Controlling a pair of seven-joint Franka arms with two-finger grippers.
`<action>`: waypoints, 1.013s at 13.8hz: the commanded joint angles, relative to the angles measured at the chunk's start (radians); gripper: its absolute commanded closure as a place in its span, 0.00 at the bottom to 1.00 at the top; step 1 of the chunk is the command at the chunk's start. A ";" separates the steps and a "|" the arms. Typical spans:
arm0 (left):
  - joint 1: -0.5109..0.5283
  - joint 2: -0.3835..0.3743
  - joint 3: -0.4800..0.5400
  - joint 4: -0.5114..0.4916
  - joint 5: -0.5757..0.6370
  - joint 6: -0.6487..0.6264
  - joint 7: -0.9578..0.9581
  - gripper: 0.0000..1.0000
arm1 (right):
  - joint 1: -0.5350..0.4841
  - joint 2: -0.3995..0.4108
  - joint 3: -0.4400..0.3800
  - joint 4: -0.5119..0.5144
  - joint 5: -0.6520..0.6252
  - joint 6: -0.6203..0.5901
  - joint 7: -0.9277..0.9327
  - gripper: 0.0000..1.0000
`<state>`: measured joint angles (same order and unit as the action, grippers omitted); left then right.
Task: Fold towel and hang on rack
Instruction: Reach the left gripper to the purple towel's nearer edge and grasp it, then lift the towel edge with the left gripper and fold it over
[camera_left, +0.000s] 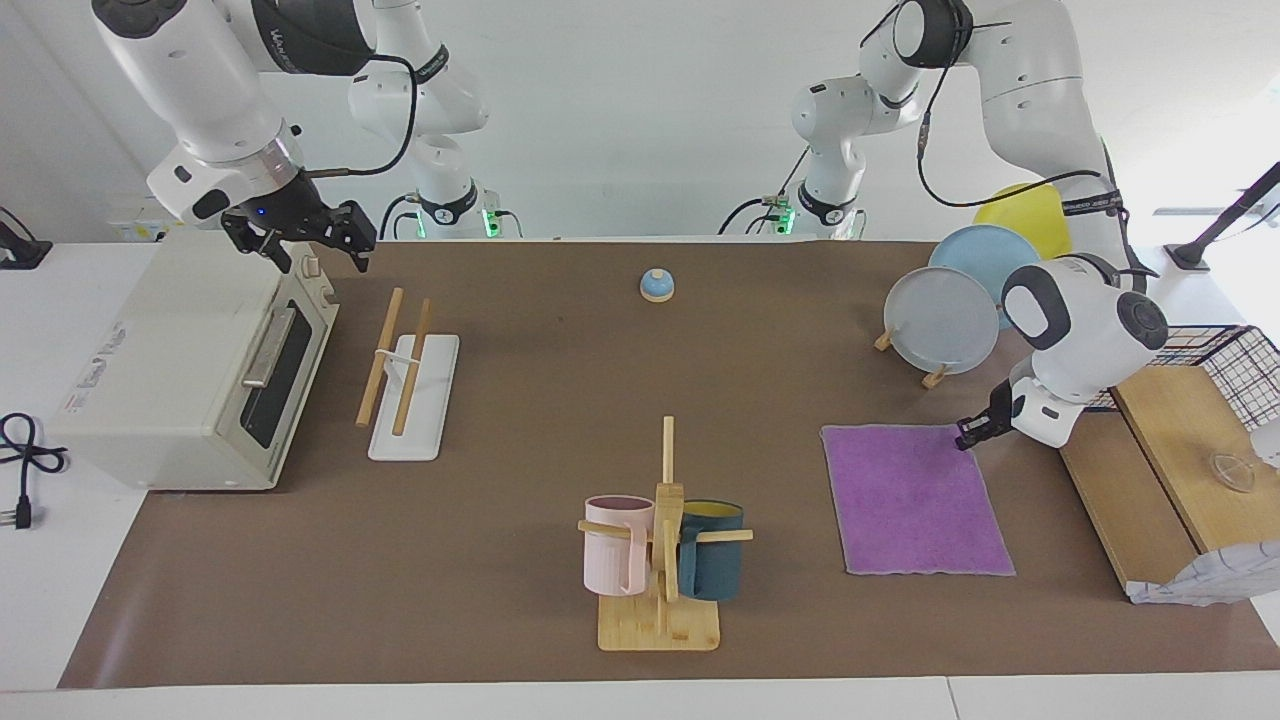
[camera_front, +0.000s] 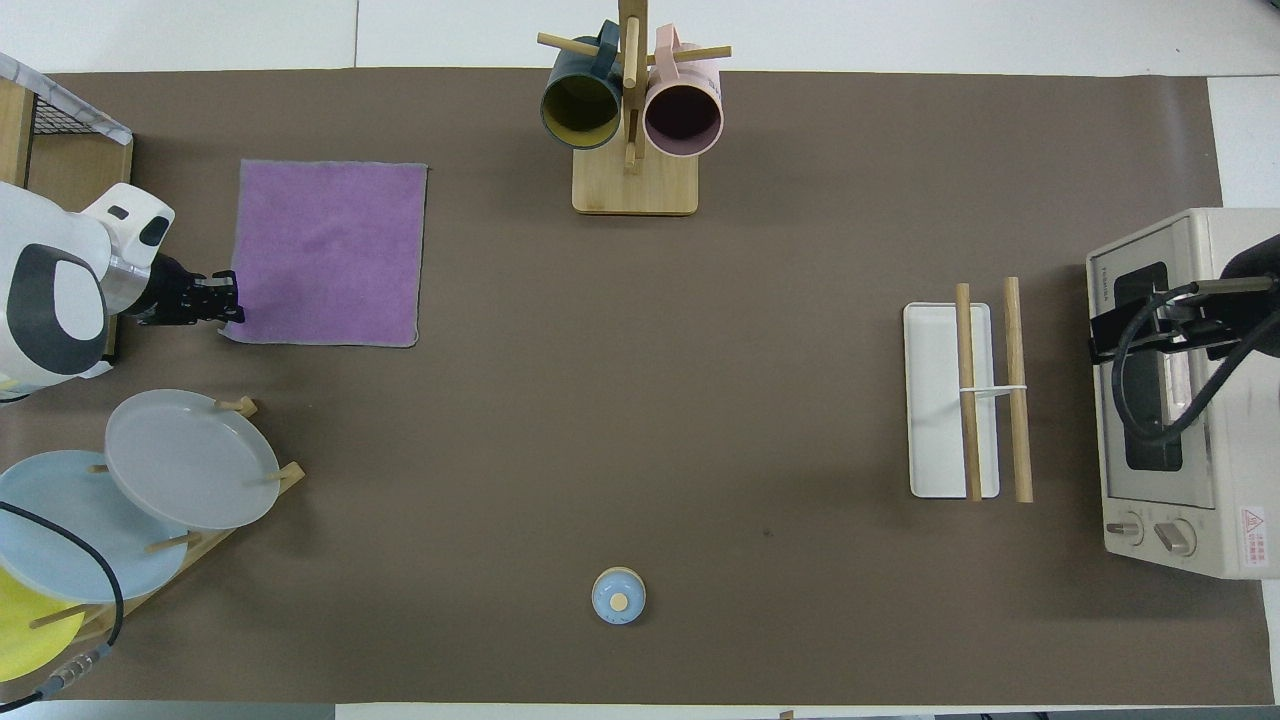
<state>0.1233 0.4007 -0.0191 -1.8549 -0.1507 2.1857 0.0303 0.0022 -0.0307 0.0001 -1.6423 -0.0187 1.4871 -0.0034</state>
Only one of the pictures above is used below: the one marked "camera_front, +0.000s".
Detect grey plate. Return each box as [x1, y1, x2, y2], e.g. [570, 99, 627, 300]
[104, 389, 282, 531]

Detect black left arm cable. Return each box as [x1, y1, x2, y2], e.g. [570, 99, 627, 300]
[0, 498, 127, 713]

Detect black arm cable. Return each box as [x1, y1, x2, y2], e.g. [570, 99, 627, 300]
[1110, 280, 1280, 447]
[0, 498, 127, 713]

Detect yellow plate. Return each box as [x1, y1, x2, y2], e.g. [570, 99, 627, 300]
[0, 567, 87, 683]

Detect wooden plate rack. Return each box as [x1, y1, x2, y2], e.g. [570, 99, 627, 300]
[30, 396, 306, 643]

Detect dark blue mug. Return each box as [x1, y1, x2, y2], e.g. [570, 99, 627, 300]
[541, 20, 624, 151]

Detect pink mug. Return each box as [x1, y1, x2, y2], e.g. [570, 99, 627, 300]
[643, 25, 724, 159]

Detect purple and grey towel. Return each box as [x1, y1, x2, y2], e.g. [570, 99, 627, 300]
[217, 159, 429, 349]

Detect white towel rack wooden bars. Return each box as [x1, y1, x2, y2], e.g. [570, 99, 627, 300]
[903, 277, 1034, 504]

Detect light blue plate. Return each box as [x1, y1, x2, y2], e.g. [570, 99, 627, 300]
[0, 450, 189, 604]

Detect wooden shelf with wire mesh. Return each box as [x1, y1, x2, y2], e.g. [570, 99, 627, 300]
[0, 52, 135, 361]

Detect wooden mug tree stand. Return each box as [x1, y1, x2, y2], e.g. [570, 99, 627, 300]
[537, 0, 732, 217]

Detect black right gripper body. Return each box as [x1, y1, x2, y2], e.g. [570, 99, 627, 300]
[1220, 235, 1280, 356]

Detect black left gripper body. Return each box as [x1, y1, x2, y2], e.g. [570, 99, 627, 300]
[128, 255, 211, 326]

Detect beige toaster oven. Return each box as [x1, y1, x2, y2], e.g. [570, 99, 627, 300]
[1086, 207, 1280, 580]

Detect large brown table mat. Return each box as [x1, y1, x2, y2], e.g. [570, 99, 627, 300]
[0, 68, 1273, 704]

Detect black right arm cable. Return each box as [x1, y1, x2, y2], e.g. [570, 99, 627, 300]
[1110, 280, 1280, 447]

